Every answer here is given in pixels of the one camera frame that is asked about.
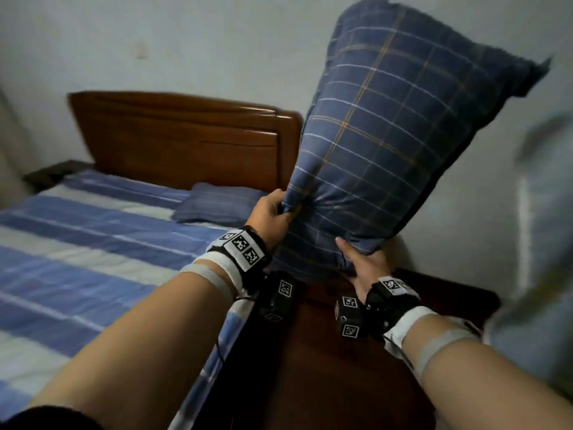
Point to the person's left hand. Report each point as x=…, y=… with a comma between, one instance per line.
x=265, y=215

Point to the person's right hand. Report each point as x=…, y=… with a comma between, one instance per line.
x=366, y=266

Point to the person's right thumb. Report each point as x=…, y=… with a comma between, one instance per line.
x=347, y=256

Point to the person's left fingers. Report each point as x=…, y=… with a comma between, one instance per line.
x=276, y=202

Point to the large blue plaid pillow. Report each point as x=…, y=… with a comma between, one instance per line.
x=380, y=138

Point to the person's right forearm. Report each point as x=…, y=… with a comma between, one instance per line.
x=488, y=389

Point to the person's left forearm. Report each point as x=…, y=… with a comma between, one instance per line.
x=134, y=349

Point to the small blue plaid pillow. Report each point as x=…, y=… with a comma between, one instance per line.
x=219, y=204

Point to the white wrist wrap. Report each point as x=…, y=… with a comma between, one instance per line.
x=219, y=273
x=409, y=329

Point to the brown wooden headboard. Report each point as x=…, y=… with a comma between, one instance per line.
x=179, y=138

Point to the dark wooden nightstand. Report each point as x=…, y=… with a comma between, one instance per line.
x=322, y=376

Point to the light grey blue cloth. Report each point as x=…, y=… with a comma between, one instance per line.
x=539, y=246

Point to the blue white striped bedsheet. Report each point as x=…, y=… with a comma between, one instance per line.
x=89, y=264

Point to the black sleeve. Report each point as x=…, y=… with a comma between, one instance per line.
x=49, y=420

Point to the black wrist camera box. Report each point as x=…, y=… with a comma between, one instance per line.
x=278, y=294
x=350, y=317

